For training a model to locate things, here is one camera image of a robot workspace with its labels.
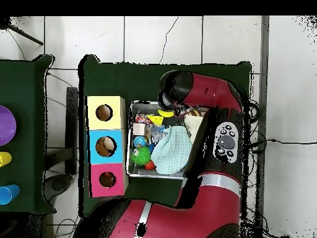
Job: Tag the dark green side table cloth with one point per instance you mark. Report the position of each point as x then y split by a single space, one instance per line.
29 99

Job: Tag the dark green tablecloth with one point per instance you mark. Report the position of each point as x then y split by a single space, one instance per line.
124 79

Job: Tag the green spiky ball with eyes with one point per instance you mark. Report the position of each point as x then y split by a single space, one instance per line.
142 155

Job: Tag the yellow cup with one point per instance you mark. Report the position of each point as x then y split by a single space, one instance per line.
5 159

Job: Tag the blue cup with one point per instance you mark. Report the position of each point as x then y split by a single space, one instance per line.
9 194

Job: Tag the red ball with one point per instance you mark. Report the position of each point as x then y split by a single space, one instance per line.
149 165

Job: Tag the cream muslin cloth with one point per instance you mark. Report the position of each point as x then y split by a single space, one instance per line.
193 126

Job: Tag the black tripod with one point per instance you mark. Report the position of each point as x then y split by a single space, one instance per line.
6 23

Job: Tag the blue globe ball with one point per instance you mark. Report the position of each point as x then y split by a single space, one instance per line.
139 141

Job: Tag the yellow cheese wedge toy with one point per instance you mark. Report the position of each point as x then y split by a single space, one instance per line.
156 120

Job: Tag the purple plate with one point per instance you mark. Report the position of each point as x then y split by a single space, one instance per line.
6 125

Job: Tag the clear mesh bin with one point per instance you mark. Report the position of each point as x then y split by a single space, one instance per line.
143 173

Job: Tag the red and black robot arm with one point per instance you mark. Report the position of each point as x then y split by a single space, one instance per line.
213 208

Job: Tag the mint green muslin cloth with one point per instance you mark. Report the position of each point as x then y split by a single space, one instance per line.
171 151

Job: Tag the plain wooden block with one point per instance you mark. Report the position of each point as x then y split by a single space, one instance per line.
139 129

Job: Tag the wooden box with three holes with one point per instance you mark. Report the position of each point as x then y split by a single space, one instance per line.
94 148

